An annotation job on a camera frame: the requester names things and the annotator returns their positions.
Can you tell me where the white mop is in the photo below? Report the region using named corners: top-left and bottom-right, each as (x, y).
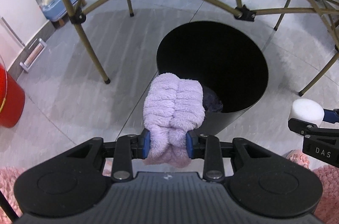
top-left (0, 16), bottom-right (48, 73)

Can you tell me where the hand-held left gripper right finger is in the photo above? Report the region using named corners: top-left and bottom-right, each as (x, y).
top-left (186, 131), bottom-right (284, 182)

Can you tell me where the purple plush headband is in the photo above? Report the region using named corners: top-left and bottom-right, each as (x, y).
top-left (142, 72), bottom-right (206, 168)

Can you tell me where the olive folding camping table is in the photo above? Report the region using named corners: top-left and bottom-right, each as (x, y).
top-left (0, 0), bottom-right (339, 97)

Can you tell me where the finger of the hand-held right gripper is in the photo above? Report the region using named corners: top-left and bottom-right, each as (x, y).
top-left (323, 108), bottom-right (339, 124)
top-left (288, 118), bottom-right (339, 138)

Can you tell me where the black round waste bin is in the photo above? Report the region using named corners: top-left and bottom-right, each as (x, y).
top-left (156, 21), bottom-right (270, 136)

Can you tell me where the dark cloth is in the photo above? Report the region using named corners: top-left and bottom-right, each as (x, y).
top-left (202, 85), bottom-right (224, 113)

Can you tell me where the white foam disc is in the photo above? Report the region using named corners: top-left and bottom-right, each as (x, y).
top-left (289, 99), bottom-right (325, 127)

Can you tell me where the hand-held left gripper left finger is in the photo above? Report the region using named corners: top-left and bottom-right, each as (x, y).
top-left (53, 131), bottom-right (151, 181)

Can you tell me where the pink fleece trouser leg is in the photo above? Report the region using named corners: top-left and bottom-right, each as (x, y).
top-left (0, 166), bottom-right (27, 217)
top-left (285, 149), bottom-right (339, 224)

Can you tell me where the red bucket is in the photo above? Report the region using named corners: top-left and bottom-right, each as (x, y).
top-left (0, 62), bottom-right (26, 129)

